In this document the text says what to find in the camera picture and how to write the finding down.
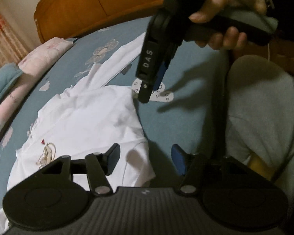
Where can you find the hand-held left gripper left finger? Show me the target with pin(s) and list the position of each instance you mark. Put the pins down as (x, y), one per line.
(114, 159)

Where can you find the bed with teal floral sheet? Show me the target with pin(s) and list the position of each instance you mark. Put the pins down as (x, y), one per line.
(181, 117)

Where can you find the wooden headboard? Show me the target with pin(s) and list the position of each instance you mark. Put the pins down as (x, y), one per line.
(88, 5)

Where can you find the teal pillow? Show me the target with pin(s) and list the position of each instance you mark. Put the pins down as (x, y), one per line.
(2, 85)

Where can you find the person's grey trouser leg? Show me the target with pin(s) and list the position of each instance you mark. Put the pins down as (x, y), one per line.
(259, 107)

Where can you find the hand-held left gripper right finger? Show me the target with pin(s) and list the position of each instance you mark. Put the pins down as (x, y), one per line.
(177, 160)

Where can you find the pink floral folded quilt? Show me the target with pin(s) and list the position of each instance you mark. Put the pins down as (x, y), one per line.
(39, 61)

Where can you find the patterned window curtain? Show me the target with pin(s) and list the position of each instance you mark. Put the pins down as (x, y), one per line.
(2, 34)

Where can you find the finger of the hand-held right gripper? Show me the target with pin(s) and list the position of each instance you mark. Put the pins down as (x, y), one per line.
(160, 78)
(144, 93)

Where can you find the white long-sleeved shirt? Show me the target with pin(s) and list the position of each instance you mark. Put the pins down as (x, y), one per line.
(88, 117)

